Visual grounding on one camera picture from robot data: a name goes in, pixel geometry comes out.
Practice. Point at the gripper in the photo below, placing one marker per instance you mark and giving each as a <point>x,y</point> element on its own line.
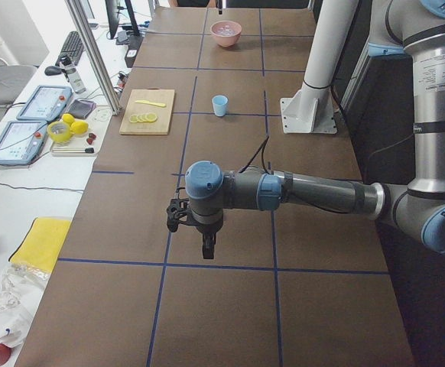
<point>206,230</point>

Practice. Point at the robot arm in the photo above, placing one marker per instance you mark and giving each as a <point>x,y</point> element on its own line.
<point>397,28</point>

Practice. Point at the light blue plastic cup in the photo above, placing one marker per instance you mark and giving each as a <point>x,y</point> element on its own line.
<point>220,103</point>

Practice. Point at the pink bowl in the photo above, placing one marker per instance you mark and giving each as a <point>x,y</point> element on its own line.
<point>226,41</point>

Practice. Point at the yellow plastic knife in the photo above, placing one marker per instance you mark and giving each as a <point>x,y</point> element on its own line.
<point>150,103</point>

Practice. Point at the bamboo cutting board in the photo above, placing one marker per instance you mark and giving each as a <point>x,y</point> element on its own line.
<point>162,125</point>

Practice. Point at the white tray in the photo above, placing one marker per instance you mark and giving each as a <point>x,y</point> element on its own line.
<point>76,147</point>

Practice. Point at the black keyboard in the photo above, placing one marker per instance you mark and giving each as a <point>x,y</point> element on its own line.
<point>72,47</point>

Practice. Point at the white bear coaster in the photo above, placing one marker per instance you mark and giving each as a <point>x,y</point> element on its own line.
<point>101,114</point>

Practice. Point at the whole yellow lemon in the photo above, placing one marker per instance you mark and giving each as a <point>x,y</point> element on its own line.
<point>68,118</point>
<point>79,127</point>

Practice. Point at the yellow cloth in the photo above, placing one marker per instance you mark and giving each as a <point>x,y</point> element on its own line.
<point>42,244</point>

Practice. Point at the grey purple pouch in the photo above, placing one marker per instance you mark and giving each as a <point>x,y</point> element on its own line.
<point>81,108</point>

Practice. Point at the yellow tape roll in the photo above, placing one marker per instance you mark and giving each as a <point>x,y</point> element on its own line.
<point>59,131</point>

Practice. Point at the black computer mouse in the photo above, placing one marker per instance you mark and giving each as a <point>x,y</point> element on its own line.
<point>52,71</point>

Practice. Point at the far teach pendant tablet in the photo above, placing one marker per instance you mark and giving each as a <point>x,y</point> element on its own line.
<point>46,103</point>

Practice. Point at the teach pendant tablet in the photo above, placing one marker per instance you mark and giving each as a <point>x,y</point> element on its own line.
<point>46,103</point>
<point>22,141</point>

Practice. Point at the clear plastic bag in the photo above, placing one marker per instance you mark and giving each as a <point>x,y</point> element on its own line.
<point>21,290</point>

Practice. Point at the near teach pendant tablet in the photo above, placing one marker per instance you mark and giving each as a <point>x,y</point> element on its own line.
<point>22,141</point>

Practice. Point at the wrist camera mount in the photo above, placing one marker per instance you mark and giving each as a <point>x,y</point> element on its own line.
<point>178,213</point>

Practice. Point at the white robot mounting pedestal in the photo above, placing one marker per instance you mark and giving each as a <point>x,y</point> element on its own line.
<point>310,110</point>

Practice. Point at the aluminium frame post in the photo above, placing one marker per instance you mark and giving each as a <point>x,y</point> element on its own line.
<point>95,58</point>

